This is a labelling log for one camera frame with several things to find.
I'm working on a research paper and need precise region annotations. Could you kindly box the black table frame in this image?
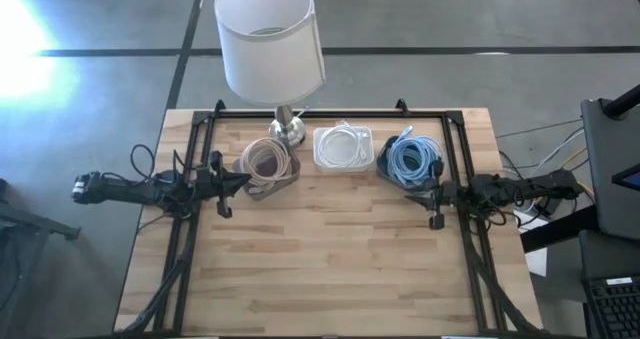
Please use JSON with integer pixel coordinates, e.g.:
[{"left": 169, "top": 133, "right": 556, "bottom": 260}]
[{"left": 122, "top": 98, "right": 544, "bottom": 336}]

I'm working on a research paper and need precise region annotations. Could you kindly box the small lit screen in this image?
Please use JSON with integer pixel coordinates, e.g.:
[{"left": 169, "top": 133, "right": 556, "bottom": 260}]
[{"left": 611, "top": 162, "right": 640, "bottom": 193}]

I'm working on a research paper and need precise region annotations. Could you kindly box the light blue cable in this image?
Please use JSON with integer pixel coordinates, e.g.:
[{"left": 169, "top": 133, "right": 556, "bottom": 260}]
[
  {"left": 387, "top": 125, "right": 445, "bottom": 184},
  {"left": 392, "top": 136, "right": 446, "bottom": 186}
]

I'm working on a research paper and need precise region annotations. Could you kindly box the black laptop keyboard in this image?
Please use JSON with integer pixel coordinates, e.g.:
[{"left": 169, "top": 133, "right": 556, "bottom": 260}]
[{"left": 579, "top": 228, "right": 640, "bottom": 339}]

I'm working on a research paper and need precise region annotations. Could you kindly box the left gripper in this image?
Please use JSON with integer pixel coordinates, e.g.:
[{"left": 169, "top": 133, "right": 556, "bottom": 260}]
[{"left": 195, "top": 150, "right": 253, "bottom": 220}]

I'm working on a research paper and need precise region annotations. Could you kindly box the translucent grey storage bin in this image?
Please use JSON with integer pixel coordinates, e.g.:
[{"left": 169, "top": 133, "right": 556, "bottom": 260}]
[{"left": 231, "top": 137, "right": 303, "bottom": 203}]

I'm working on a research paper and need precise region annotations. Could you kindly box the black side beam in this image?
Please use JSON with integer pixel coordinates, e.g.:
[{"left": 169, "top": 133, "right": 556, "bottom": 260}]
[{"left": 519, "top": 206, "right": 599, "bottom": 254}]

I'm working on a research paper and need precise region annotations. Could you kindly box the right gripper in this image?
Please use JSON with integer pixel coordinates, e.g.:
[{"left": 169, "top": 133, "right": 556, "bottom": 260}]
[{"left": 404, "top": 158, "right": 460, "bottom": 231}]

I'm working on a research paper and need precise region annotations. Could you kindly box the white floor box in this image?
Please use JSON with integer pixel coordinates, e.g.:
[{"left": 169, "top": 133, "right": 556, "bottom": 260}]
[{"left": 513, "top": 208, "right": 550, "bottom": 279}]

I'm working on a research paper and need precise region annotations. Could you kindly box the black floor stand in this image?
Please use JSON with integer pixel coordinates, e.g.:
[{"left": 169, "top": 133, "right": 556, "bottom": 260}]
[{"left": 0, "top": 178, "right": 82, "bottom": 339}]

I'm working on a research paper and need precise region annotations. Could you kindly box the black pole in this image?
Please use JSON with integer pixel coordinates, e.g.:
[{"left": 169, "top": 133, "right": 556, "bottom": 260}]
[{"left": 601, "top": 82, "right": 640, "bottom": 121}]

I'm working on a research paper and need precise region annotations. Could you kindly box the dark teal storage bin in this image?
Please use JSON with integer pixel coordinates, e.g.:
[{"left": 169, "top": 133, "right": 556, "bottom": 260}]
[{"left": 374, "top": 134, "right": 447, "bottom": 186}]

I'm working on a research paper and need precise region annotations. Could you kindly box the white storage bin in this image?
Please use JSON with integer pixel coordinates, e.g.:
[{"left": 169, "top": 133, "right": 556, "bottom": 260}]
[{"left": 312, "top": 124, "right": 376, "bottom": 175}]

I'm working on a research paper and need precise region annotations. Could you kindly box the grey equipment case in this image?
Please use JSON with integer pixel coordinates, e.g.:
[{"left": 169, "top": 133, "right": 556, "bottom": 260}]
[{"left": 579, "top": 97, "right": 640, "bottom": 241}]

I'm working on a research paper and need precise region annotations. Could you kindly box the white shade silver table lamp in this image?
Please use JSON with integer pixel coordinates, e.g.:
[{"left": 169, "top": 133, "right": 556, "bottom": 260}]
[{"left": 213, "top": 0, "right": 327, "bottom": 149}]

